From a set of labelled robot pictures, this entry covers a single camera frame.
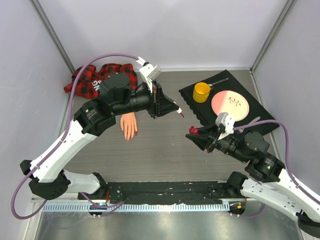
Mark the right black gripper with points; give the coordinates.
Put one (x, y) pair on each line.
(207, 135)

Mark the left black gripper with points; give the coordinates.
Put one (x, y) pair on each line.
(158, 99)

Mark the red nail polish bottle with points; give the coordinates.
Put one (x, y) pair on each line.
(193, 130)

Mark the white nail polish cap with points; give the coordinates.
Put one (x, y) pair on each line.
(180, 112)

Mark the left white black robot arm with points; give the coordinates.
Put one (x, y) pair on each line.
(115, 97)

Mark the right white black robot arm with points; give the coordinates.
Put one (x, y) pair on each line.
(268, 180)

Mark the silver fork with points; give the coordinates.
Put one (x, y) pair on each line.
(239, 131)

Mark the yellow mug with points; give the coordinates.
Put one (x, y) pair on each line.
(201, 92)

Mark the mannequin hand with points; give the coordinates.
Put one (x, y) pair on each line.
(128, 125)

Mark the pink cream plate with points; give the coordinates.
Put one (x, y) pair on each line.
(232, 103)

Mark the black placemat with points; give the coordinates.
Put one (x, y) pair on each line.
(204, 112)

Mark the red black plaid shirt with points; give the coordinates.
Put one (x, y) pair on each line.
(89, 81)

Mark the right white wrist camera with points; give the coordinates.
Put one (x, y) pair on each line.
(225, 123)

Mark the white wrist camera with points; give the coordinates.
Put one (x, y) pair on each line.
(148, 72)
(225, 123)

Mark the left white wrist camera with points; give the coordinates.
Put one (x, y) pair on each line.
(148, 72)

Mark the dark handled knife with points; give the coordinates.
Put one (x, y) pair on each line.
(218, 82)

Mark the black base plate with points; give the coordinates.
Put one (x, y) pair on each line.
(167, 193)

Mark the white cable duct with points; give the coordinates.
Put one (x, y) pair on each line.
(131, 208)

